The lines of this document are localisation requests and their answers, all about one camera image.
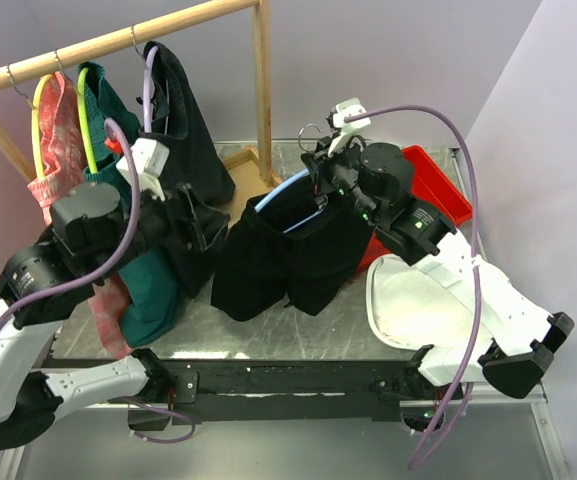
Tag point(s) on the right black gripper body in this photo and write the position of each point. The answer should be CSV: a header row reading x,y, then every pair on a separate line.
x,y
335,173

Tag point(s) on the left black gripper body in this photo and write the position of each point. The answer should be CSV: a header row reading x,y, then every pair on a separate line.
x,y
161,222

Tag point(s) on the light blue hanger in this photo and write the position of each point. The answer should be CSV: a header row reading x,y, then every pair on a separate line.
x,y
320,200

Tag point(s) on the black shorts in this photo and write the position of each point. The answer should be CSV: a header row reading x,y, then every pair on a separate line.
x,y
291,250

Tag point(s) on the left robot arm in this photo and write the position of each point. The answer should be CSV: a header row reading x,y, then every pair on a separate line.
x,y
90,238

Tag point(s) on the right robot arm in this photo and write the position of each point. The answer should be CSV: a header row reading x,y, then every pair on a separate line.
x,y
513,341

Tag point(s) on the teal green shorts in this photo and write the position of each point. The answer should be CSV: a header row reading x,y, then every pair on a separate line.
x,y
149,292

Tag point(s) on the dark green shorts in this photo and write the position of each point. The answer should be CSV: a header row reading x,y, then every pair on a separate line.
x,y
192,160

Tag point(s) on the pink patterned shorts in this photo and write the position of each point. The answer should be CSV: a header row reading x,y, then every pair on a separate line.
x,y
64,160

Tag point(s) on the lime green hanger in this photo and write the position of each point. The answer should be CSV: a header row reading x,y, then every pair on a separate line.
x,y
83,121

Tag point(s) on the lilac hanger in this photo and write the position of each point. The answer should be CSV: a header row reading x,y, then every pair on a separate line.
x,y
155,102

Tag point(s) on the yellow hanger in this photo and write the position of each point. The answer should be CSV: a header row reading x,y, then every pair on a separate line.
x,y
35,127

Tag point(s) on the wooden clothes rack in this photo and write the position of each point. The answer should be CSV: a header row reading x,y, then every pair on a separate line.
x,y
91,49

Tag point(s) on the red plastic tray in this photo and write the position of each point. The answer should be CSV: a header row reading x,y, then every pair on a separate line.
x,y
403,200

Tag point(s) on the white perforated laundry basket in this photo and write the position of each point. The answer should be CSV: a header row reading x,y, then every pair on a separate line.
x,y
406,309

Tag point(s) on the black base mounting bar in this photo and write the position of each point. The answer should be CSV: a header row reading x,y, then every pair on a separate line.
x,y
242,390

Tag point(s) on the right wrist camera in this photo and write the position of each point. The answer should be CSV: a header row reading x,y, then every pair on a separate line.
x,y
346,120

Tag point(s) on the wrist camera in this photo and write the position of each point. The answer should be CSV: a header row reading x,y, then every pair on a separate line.
x,y
150,157
346,120

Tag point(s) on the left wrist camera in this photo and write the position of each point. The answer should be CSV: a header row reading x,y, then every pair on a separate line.
x,y
150,157

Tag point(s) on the aluminium rail frame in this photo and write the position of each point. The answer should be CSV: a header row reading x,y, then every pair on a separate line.
x,y
492,441

